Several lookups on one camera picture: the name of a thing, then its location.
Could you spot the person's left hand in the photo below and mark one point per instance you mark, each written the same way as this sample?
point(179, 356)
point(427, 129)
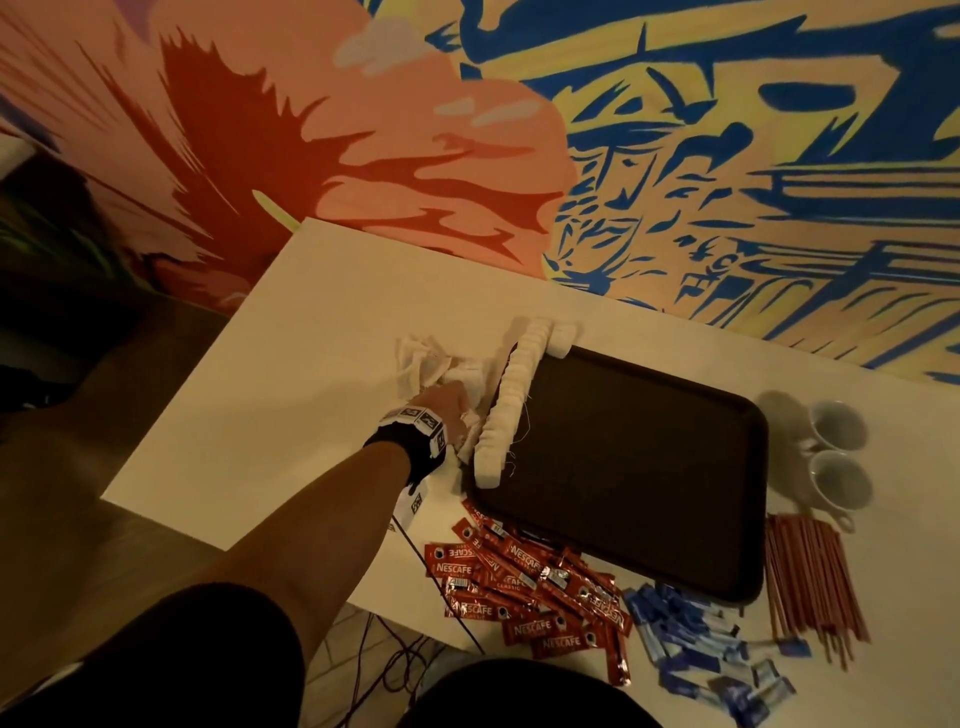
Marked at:
point(440, 408)

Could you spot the dark brown tray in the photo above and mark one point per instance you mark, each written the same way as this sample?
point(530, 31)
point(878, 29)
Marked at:
point(630, 465)

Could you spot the pile of red Nescafe sachets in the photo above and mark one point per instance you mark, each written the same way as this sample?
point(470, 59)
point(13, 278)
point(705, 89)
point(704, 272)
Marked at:
point(533, 585)

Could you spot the pile of white tea bags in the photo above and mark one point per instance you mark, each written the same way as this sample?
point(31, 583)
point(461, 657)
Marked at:
point(435, 368)

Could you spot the black left wristband with markers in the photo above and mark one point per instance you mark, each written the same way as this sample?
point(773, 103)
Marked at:
point(408, 446)

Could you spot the row of tea bags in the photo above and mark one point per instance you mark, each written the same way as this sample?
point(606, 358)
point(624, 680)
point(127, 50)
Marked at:
point(518, 390)

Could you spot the black clothing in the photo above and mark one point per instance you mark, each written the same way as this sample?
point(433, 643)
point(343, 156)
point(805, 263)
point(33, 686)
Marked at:
point(150, 660)

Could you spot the pile of blue sugar sachets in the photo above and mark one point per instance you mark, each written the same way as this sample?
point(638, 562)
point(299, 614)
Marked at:
point(705, 653)

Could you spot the small white cup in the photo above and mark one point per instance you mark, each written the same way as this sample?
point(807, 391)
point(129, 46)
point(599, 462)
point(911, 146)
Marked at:
point(839, 482)
point(837, 426)

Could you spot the bundle of red stir sticks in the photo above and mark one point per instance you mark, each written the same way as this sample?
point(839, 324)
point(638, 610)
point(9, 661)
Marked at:
point(813, 585)

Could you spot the person's left forearm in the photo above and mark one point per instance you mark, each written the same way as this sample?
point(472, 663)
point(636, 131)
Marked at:
point(323, 533)

